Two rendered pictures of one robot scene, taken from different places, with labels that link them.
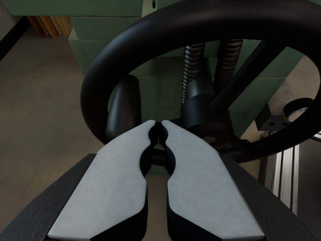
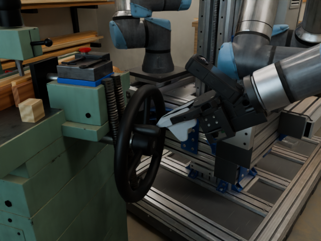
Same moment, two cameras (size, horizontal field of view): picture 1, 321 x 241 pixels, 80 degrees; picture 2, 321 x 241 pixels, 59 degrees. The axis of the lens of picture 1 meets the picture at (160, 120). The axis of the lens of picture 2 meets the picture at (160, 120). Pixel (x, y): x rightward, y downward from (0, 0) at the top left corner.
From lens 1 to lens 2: 0.54 m
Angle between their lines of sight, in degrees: 59
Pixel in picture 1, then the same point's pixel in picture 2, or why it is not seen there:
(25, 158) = not seen: outside the picture
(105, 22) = (45, 152)
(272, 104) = not seen: hidden behind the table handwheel
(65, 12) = (23, 159)
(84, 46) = (32, 182)
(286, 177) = (163, 200)
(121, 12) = (51, 139)
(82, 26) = (32, 164)
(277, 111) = not seen: hidden behind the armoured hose
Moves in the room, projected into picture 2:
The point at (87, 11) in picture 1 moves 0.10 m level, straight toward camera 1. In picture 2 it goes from (35, 151) to (83, 150)
